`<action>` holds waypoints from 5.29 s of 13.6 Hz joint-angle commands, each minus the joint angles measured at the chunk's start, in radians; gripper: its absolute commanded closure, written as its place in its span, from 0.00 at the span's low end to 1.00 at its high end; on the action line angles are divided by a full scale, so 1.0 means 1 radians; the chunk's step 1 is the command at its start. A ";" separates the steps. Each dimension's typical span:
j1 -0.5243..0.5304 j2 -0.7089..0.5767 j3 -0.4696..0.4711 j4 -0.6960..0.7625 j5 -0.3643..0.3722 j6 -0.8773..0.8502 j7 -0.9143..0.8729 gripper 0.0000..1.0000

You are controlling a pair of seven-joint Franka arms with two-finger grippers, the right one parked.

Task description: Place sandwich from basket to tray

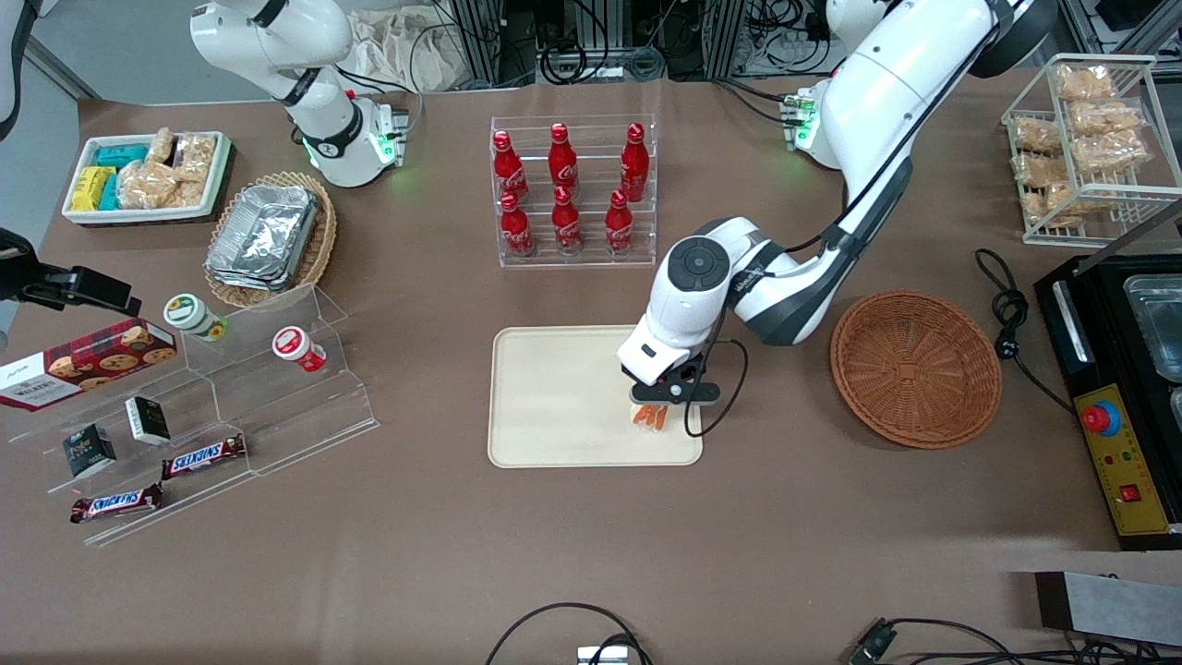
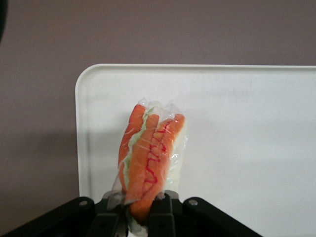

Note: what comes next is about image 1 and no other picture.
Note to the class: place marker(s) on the aluminium frame post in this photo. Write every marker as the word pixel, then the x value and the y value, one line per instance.
pixel 725 37
pixel 480 42

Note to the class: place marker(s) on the black sealing machine yellow panel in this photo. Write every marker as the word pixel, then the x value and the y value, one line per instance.
pixel 1131 462

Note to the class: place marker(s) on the grey metal box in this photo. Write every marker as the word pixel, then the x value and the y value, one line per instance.
pixel 1108 605

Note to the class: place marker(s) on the silver connector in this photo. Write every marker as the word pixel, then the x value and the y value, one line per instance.
pixel 602 656

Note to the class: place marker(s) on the red cookie box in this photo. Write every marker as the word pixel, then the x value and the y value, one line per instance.
pixel 83 365

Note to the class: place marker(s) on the cream rectangular tray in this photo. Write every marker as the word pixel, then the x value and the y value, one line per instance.
pixel 563 397

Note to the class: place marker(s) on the small black box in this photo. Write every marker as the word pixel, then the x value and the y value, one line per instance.
pixel 148 420
pixel 90 451

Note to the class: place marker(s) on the clear bag of puffed snacks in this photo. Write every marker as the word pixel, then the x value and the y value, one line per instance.
pixel 1103 118
pixel 1108 152
pixel 191 194
pixel 162 146
pixel 1048 205
pixel 196 155
pixel 1085 83
pixel 1039 171
pixel 1036 136
pixel 146 185

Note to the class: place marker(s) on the brown Snickers bar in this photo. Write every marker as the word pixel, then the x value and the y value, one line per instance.
pixel 203 456
pixel 115 503

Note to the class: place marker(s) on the aluminium foil container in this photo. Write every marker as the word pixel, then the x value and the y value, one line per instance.
pixel 263 235

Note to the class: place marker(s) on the metal pan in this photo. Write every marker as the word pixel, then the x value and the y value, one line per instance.
pixel 1159 323

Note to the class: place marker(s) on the clear acrylic step display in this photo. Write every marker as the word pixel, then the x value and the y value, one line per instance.
pixel 295 416

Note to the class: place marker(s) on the red cola bottle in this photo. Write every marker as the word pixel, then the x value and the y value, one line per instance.
pixel 563 162
pixel 619 226
pixel 516 229
pixel 509 171
pixel 634 166
pixel 566 222

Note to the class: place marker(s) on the clear acrylic bottle rack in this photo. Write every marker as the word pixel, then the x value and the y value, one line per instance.
pixel 572 260

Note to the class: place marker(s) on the white snack tray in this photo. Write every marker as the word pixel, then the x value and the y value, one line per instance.
pixel 74 214

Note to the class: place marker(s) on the oval tan wicker basket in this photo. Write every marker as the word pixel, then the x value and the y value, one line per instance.
pixel 323 240

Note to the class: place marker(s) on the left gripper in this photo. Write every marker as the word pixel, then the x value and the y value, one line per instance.
pixel 687 371

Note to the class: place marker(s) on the triangular sandwich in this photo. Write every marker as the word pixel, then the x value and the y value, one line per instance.
pixel 649 417

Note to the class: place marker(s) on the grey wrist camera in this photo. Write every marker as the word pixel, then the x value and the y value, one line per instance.
pixel 697 393

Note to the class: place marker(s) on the yellow snack packet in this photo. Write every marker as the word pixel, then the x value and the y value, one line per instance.
pixel 90 187

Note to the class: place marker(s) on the red yogurt cup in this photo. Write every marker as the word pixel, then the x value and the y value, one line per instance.
pixel 295 346

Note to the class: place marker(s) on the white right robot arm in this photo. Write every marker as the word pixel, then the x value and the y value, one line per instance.
pixel 323 120

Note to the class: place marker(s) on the green lid yogurt cup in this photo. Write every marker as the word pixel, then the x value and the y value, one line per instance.
pixel 192 316

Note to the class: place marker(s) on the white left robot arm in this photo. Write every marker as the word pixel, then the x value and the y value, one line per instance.
pixel 886 83

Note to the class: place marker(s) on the round brown wicker basket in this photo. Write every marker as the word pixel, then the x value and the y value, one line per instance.
pixel 914 369

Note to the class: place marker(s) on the teal snack packet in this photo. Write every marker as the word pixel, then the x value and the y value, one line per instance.
pixel 122 155
pixel 110 192

